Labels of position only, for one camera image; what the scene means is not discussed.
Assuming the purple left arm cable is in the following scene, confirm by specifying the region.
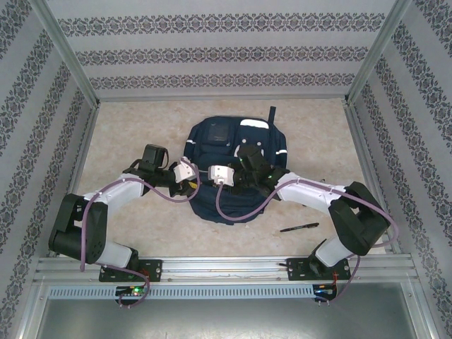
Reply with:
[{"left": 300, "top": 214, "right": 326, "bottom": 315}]
[{"left": 79, "top": 156, "right": 202, "bottom": 310}]

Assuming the black marker pen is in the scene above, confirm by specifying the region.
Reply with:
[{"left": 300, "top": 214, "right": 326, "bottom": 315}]
[{"left": 279, "top": 222, "right": 321, "bottom": 233}]

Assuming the grey sheet metal panel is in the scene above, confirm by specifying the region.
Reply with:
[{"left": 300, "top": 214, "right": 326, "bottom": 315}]
[{"left": 20, "top": 298, "right": 434, "bottom": 339}]

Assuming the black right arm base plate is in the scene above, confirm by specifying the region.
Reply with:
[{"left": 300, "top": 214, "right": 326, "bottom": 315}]
[{"left": 286, "top": 257, "right": 351, "bottom": 282}]

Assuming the aluminium frame post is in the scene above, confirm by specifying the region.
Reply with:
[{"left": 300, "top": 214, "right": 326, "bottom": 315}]
[
  {"left": 345, "top": 0, "right": 414, "bottom": 105},
  {"left": 30, "top": 0, "right": 102, "bottom": 107}
]

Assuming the navy blue backpack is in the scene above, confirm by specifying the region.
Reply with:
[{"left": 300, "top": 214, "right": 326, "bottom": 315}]
[{"left": 184, "top": 105, "right": 290, "bottom": 224}]

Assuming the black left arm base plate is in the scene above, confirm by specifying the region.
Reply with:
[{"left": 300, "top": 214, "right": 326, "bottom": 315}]
[{"left": 98, "top": 259, "right": 163, "bottom": 283}]

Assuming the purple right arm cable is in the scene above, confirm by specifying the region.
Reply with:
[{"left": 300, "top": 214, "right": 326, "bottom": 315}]
[{"left": 214, "top": 178, "right": 402, "bottom": 307}]

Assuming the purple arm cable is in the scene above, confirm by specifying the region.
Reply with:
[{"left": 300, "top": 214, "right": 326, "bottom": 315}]
[
  {"left": 79, "top": 156, "right": 202, "bottom": 310},
  {"left": 214, "top": 178, "right": 402, "bottom": 307}
]

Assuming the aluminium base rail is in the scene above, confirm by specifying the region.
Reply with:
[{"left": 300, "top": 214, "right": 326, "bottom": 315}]
[{"left": 33, "top": 256, "right": 416, "bottom": 283}]

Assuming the grey slotted cable duct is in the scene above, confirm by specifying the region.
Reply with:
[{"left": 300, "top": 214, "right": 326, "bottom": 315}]
[{"left": 47, "top": 285, "right": 316, "bottom": 300}]

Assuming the aluminium side rail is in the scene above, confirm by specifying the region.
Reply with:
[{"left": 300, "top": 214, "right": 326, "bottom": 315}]
[
  {"left": 344, "top": 100, "right": 403, "bottom": 255},
  {"left": 47, "top": 104, "right": 102, "bottom": 257}
]

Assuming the small controller board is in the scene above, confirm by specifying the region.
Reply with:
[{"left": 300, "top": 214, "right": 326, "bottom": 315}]
[
  {"left": 115, "top": 285, "right": 151, "bottom": 298},
  {"left": 314, "top": 283, "right": 338, "bottom": 301}
]

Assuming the aluminium back rail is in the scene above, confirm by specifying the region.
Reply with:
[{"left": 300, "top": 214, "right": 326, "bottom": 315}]
[{"left": 97, "top": 93, "right": 350, "bottom": 103}]

